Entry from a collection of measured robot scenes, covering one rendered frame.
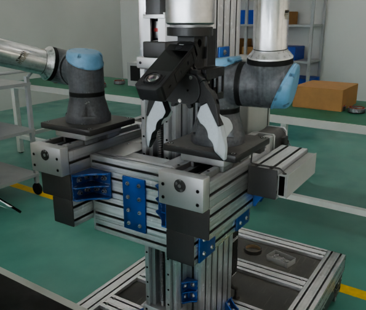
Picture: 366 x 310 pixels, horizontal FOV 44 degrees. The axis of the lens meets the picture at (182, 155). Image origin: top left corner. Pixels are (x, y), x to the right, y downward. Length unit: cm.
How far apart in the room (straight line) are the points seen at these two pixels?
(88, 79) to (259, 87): 59
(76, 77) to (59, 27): 671
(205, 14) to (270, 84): 49
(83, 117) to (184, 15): 86
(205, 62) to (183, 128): 73
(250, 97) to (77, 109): 60
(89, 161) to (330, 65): 604
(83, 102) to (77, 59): 14
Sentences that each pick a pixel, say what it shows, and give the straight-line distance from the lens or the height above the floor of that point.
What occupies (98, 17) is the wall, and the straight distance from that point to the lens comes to 882.
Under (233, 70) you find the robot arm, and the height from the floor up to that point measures 124.
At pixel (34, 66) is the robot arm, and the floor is 121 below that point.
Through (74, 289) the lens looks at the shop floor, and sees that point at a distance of 254.
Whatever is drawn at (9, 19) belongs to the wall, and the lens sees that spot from 759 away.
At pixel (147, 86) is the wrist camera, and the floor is 128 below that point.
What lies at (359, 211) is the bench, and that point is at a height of 19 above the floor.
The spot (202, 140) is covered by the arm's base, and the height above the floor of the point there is 105.
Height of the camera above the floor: 137
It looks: 17 degrees down
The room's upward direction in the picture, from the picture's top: straight up
